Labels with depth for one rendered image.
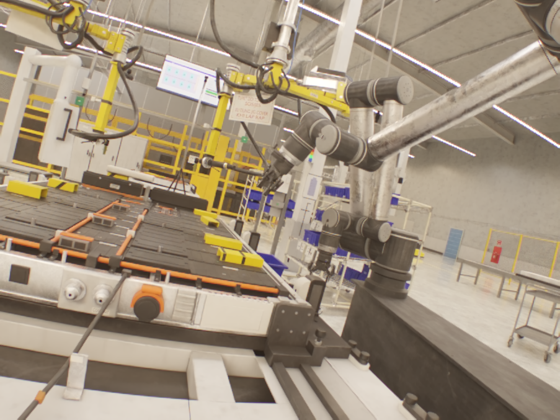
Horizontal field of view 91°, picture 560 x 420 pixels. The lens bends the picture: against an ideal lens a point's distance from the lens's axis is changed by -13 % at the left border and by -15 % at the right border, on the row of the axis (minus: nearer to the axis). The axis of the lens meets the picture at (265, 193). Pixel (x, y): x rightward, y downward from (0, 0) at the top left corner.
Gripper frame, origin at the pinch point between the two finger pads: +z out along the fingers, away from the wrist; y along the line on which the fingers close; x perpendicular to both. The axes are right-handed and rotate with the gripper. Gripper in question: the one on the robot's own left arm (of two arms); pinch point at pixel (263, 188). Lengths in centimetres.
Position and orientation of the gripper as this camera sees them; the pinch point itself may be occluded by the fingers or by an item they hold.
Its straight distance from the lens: 132.5
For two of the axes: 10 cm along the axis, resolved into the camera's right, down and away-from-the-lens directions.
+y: -3.0, -5.3, 8.0
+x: -7.3, -4.2, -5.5
